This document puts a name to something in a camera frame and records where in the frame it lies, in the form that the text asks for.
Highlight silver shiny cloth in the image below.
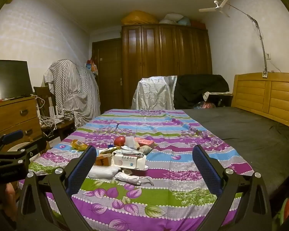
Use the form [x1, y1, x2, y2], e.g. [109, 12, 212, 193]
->
[131, 75, 178, 111]

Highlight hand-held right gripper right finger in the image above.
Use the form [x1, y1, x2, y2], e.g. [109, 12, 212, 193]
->
[192, 144, 272, 231]

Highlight dark grey bed sheet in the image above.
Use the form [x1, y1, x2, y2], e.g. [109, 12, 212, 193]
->
[183, 106, 289, 212]

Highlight white face mask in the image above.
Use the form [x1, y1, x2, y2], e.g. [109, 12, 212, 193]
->
[113, 172, 155, 186]

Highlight light blue bundle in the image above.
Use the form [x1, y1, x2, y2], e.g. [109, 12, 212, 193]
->
[177, 17, 192, 26]

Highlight white tissue pack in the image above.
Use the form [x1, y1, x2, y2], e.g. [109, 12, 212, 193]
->
[88, 166, 118, 180]

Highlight brown wooden wardrobe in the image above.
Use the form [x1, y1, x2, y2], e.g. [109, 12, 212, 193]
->
[121, 23, 213, 110]

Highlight wooden bed headboard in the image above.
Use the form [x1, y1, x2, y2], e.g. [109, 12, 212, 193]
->
[231, 72, 289, 131]

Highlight grey striped cloth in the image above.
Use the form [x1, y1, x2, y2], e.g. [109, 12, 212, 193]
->
[43, 59, 101, 129]

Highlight white plastic cup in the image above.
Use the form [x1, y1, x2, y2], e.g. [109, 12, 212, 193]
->
[125, 136, 137, 149]

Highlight grey fuzzy puff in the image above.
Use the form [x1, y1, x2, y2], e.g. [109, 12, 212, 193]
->
[138, 145, 153, 156]

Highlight purple striped printed sheet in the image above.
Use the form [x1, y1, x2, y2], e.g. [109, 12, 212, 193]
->
[18, 109, 254, 231]

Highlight person's left hand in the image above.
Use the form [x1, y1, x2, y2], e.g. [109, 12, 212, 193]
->
[4, 183, 18, 222]

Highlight white router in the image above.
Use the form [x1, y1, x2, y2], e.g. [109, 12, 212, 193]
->
[48, 99, 65, 123]

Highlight orange cardboard box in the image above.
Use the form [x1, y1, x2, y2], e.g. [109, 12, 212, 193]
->
[94, 155, 113, 166]

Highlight dark wooden door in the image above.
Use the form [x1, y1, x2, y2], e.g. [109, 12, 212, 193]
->
[92, 38, 123, 110]

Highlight black cloth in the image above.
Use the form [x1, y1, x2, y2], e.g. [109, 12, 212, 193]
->
[173, 74, 230, 110]

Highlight yellow snack wrapper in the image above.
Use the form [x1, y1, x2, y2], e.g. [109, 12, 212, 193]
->
[71, 140, 88, 151]

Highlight wooden chest of drawers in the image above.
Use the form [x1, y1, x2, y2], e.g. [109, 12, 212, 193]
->
[0, 96, 42, 150]

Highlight colourful hanging bags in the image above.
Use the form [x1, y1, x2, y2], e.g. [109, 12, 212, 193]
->
[85, 58, 98, 75]

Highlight dark wooden chair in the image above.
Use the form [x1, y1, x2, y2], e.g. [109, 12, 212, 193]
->
[33, 86, 75, 141]

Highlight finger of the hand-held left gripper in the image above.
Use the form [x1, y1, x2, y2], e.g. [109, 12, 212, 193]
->
[0, 137, 48, 167]
[0, 129, 24, 151]

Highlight white plastic bucket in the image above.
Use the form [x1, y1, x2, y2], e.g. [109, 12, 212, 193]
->
[6, 142, 49, 162]

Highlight tangle of white cables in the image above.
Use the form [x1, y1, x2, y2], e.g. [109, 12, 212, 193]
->
[37, 96, 75, 131]

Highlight white ceiling fan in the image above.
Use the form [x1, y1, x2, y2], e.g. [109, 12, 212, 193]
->
[199, 0, 231, 18]

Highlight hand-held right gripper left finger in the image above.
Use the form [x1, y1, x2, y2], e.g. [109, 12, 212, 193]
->
[17, 145, 97, 231]

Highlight white sachets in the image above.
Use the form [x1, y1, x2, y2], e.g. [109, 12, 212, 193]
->
[111, 149, 147, 170]

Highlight red packet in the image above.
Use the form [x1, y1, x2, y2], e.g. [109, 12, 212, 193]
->
[136, 138, 156, 147]

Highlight yellow bag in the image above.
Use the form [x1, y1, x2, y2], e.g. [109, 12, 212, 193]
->
[121, 10, 159, 26]

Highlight black flat screen television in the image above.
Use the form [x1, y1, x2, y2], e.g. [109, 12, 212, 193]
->
[0, 60, 33, 101]

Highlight white pillow bundle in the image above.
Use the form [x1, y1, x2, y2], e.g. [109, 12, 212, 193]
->
[159, 13, 183, 25]

